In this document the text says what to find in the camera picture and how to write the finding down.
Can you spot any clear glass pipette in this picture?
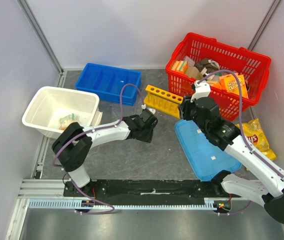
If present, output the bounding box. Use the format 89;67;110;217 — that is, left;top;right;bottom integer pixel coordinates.
114;80;124;95

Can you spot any yellow Lays chips bag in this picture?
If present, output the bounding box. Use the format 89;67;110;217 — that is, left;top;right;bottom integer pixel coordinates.
242;118;277;161

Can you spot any clear bag of swabs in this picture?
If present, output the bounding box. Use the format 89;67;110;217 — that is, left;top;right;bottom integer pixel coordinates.
59;113;80;126

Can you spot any tan rubber band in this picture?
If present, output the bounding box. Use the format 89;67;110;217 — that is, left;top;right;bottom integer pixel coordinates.
59;125;68;131

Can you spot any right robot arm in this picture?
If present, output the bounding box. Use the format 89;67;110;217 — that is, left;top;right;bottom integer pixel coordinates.
178;95;284;224

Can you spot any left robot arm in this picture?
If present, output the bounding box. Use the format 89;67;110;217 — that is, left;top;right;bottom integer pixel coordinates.
51;108;158;197

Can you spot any yellow test tube rack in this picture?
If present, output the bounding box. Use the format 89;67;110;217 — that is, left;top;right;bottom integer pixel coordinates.
144;84;183;119

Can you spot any orange green sponge pack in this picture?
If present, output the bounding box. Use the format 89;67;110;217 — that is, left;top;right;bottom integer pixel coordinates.
171;60;189;74

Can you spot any orange Scrub Daddy package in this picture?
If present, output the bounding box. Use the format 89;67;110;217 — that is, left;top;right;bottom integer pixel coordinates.
219;72;249;98

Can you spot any red shopping basket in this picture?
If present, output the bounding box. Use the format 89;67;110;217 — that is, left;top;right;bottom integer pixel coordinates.
165;32;271;121

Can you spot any light blue plastic lid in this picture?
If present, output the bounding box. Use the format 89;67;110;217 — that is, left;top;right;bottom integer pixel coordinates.
174;120;242;182

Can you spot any blue divided plastic tray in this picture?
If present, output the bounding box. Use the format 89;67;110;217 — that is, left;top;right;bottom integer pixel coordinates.
75;63;142;106

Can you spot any white plastic tub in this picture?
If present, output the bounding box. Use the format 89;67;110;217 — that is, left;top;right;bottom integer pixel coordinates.
22;86;103;139

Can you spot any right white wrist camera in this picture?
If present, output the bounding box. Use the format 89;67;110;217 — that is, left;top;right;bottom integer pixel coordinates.
190;80;211;103

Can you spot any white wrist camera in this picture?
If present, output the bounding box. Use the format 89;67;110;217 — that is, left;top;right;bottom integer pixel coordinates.
141;104;156;115
190;80;211;103

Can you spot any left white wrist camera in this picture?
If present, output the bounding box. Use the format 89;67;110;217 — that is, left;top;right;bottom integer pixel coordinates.
141;104;156;115

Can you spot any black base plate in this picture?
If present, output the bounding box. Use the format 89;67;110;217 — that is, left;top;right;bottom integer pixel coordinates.
63;178;233;206

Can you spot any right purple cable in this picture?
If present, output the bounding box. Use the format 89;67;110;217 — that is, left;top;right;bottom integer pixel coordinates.
198;69;284;222

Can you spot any white cable duct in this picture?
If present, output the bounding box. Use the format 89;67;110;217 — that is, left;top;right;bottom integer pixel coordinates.
28;198;217;211

